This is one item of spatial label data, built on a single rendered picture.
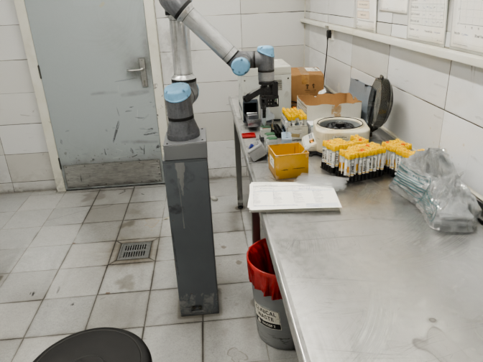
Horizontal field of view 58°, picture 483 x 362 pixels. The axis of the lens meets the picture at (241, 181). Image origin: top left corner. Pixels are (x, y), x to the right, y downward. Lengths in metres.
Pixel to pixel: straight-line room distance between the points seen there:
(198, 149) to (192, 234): 0.44
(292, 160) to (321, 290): 0.70
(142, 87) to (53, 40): 0.74
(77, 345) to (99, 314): 1.17
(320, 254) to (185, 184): 0.95
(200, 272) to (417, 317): 1.38
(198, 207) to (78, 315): 0.94
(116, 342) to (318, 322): 0.61
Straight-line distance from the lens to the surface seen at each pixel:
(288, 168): 1.68
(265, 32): 3.74
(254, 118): 2.35
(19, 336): 2.58
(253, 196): 1.52
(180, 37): 2.03
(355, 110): 2.28
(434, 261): 1.26
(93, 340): 1.39
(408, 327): 1.04
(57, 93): 3.89
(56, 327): 2.56
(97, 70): 3.77
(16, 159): 4.24
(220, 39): 1.88
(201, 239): 2.14
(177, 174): 1.99
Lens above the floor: 1.54
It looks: 23 degrees down
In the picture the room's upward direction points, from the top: 3 degrees counter-clockwise
